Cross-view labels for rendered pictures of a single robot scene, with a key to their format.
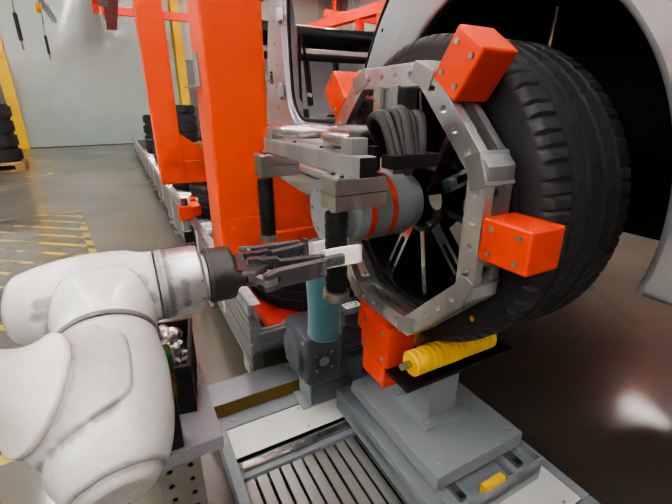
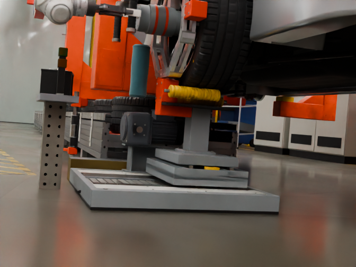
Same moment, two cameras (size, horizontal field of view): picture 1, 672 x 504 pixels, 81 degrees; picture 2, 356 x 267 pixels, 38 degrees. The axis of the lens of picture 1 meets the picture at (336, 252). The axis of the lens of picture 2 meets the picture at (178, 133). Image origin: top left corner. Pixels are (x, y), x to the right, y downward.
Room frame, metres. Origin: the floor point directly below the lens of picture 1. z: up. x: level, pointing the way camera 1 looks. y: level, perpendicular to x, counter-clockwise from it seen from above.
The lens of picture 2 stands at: (-1.60, -0.64, 0.37)
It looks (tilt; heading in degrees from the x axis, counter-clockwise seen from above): 1 degrees down; 10
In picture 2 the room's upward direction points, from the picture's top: 5 degrees clockwise
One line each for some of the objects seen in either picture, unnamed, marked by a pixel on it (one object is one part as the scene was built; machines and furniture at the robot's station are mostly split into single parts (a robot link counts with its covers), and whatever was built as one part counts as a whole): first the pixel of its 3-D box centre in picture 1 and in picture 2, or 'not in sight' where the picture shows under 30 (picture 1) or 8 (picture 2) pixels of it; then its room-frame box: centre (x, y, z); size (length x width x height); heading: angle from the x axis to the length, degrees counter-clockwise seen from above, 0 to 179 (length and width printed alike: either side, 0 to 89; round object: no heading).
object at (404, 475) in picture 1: (427, 429); (193, 171); (0.92, -0.28, 0.13); 0.50 x 0.36 x 0.10; 28
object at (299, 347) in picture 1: (348, 350); (159, 141); (1.15, -0.04, 0.26); 0.42 x 0.18 x 0.35; 118
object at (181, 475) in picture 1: (177, 453); (52, 144); (0.76, 0.41, 0.21); 0.10 x 0.10 x 0.42; 28
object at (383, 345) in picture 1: (398, 340); (174, 98); (0.86, -0.16, 0.48); 0.16 x 0.12 x 0.17; 118
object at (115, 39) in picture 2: (266, 208); (117, 26); (0.88, 0.16, 0.83); 0.04 x 0.04 x 0.16
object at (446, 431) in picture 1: (433, 377); (196, 133); (0.92, -0.28, 0.32); 0.40 x 0.30 x 0.28; 28
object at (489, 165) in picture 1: (394, 202); (172, 22); (0.84, -0.13, 0.85); 0.54 x 0.07 x 0.54; 28
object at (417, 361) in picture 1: (451, 348); (194, 93); (0.78, -0.27, 0.51); 0.29 x 0.06 x 0.06; 118
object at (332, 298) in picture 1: (336, 254); (132, 14); (0.58, 0.00, 0.83); 0.04 x 0.04 x 0.16
